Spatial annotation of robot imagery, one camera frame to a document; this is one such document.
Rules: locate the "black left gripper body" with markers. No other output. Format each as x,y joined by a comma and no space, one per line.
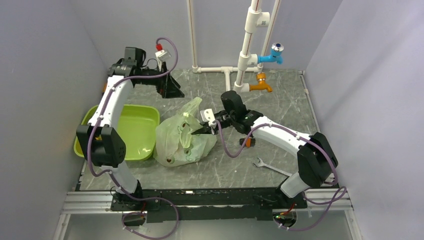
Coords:
157,80

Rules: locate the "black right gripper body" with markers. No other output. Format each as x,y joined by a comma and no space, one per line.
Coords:
226,119

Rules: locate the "light green plastic bag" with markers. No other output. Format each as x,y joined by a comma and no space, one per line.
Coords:
175,144

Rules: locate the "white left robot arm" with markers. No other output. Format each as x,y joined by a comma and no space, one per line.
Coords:
118,88

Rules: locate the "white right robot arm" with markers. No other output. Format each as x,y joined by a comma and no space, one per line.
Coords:
316,160

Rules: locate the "black orange small tool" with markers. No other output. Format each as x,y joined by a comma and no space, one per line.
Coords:
247,142

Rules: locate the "orange plastic faucet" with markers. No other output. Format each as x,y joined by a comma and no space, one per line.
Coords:
262,84

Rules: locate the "silver metal wrench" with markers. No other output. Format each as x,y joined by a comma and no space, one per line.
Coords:
261,164

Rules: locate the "blue plastic faucet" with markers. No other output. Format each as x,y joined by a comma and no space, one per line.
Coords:
275,55

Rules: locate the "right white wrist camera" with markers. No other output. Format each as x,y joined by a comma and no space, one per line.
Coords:
207,115

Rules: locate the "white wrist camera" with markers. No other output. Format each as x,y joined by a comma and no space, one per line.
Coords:
162,55
207,115

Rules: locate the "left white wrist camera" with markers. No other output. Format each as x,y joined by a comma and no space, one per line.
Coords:
162,55

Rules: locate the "white PVC pipe frame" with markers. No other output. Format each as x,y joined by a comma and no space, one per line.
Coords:
238,78

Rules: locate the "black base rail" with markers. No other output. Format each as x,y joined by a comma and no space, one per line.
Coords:
160,205

